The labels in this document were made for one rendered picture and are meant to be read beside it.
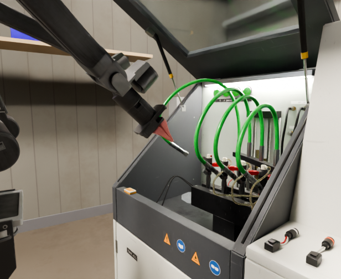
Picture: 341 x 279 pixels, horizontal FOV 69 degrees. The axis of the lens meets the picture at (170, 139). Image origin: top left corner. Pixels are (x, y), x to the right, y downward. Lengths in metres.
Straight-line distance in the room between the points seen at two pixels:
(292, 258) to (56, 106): 2.66
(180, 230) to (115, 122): 2.39
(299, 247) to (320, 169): 0.23
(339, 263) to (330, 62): 0.52
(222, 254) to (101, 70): 0.54
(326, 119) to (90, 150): 2.59
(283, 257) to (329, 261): 0.09
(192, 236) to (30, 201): 2.48
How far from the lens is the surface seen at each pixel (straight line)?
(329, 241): 0.72
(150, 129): 0.65
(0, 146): 0.53
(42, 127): 2.93
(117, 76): 0.58
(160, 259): 0.96
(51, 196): 3.08
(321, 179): 0.80
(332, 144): 0.80
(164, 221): 0.87
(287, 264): 0.62
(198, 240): 0.77
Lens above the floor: 1.30
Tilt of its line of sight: 7 degrees down
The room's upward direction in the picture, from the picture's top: straight up
